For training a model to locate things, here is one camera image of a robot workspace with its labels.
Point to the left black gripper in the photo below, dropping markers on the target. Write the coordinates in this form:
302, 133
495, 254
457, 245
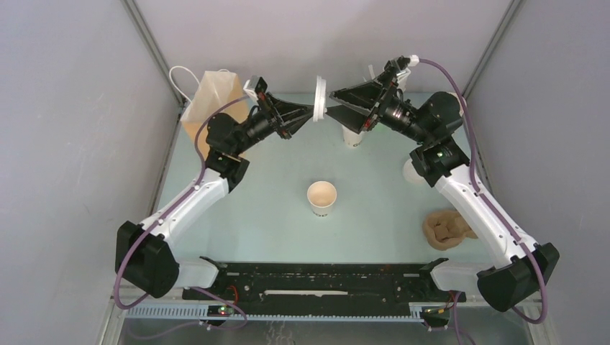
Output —
283, 108

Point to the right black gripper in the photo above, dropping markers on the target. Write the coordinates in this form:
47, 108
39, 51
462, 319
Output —
365, 95

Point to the white paper cup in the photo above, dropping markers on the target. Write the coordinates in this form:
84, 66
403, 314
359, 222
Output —
350, 138
321, 196

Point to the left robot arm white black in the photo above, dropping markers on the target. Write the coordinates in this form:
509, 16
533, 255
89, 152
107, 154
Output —
145, 252

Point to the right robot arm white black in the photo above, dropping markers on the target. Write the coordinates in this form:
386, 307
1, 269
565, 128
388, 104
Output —
521, 266

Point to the stack of white plastic lids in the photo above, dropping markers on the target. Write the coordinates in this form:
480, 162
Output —
410, 174

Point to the stack of white paper cups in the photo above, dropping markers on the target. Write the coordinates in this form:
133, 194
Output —
457, 98

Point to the brown pulp cup carrier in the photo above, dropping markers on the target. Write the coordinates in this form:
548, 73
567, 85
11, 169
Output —
446, 229

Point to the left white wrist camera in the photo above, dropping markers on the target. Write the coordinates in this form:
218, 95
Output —
255, 87

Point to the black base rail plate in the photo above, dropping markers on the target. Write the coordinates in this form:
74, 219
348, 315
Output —
328, 289

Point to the white cable duct strip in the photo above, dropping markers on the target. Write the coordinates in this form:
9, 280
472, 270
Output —
202, 312

